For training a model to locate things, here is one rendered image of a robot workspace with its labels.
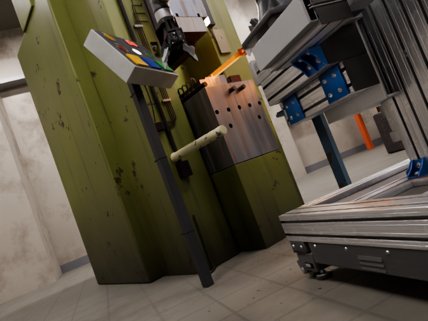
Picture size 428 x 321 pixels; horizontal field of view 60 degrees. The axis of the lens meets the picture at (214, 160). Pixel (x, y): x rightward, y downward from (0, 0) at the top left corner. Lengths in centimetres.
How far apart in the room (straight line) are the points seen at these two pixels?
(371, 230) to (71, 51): 207
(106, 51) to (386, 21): 105
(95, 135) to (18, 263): 309
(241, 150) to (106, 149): 84
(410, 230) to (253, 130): 139
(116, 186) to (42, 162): 378
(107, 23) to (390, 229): 178
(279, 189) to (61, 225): 426
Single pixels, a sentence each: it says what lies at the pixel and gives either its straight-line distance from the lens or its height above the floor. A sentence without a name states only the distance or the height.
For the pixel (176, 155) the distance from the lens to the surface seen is 192.
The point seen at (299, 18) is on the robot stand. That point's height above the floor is 69.
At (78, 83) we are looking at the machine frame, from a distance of 244.
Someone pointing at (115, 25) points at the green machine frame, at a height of 140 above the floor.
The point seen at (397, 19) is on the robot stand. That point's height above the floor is 64.
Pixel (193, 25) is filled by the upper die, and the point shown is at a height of 131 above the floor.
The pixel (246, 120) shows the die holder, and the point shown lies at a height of 68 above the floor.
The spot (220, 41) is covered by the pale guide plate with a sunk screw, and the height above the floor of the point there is 126.
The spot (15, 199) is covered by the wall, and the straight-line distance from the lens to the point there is 521.
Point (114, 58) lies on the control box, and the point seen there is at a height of 103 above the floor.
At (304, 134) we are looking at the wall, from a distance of 703.
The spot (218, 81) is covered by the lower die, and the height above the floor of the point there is 96.
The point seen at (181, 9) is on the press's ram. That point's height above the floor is 141.
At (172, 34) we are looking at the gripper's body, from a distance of 163.
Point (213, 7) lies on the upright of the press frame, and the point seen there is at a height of 152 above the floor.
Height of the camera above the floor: 41
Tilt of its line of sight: 4 degrees up
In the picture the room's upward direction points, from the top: 21 degrees counter-clockwise
